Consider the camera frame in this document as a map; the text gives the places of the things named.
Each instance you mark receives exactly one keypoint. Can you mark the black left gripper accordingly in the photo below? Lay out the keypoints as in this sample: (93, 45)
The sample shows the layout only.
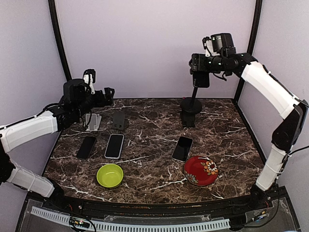
(109, 98)

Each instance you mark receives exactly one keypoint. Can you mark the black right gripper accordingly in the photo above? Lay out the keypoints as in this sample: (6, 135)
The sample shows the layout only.
(199, 64)

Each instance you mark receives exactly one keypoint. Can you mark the black phone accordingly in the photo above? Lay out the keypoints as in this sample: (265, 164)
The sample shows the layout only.
(201, 80)

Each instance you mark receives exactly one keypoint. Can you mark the white folding phone stand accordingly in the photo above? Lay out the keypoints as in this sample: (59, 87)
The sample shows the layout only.
(92, 122)

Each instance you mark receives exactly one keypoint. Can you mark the black pole phone stand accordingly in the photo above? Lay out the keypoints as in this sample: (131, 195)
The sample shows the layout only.
(191, 105)

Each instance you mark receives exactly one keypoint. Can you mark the lavender phone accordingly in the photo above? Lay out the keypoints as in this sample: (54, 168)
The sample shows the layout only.
(114, 146)

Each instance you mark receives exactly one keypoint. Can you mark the purple phone dark screen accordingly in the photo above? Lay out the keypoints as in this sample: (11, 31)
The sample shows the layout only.
(86, 147)

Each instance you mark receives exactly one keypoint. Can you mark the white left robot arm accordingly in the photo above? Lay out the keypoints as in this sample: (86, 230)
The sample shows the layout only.
(54, 118)

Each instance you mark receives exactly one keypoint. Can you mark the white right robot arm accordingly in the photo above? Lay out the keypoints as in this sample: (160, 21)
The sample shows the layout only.
(290, 108)

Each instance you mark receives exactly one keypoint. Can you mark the black folding phone stand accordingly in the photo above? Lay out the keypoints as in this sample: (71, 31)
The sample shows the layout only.
(188, 120)

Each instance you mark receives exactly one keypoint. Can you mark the phone in clear case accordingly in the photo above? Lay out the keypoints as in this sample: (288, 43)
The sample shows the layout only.
(182, 149)

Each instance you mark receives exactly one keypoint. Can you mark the lime green bowl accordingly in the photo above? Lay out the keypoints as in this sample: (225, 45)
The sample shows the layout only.
(110, 175)

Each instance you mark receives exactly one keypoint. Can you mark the red floral plate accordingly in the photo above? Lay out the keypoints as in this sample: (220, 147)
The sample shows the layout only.
(200, 171)

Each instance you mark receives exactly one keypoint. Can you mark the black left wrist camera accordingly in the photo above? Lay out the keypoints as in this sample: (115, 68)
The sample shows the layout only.
(75, 91)

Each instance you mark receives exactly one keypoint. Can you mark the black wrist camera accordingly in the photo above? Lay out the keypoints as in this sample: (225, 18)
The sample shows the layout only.
(222, 40)
(75, 91)

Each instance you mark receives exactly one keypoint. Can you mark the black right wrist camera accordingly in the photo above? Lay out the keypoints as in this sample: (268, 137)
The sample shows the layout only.
(222, 40)

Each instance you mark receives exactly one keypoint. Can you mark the black left frame post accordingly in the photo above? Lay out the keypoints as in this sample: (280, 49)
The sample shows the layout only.
(61, 50)

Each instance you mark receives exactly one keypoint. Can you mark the white slotted cable duct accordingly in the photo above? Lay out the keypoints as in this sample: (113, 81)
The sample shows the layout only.
(128, 224)

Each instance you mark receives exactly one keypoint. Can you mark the black front rail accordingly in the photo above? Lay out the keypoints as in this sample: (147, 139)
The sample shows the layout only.
(173, 200)

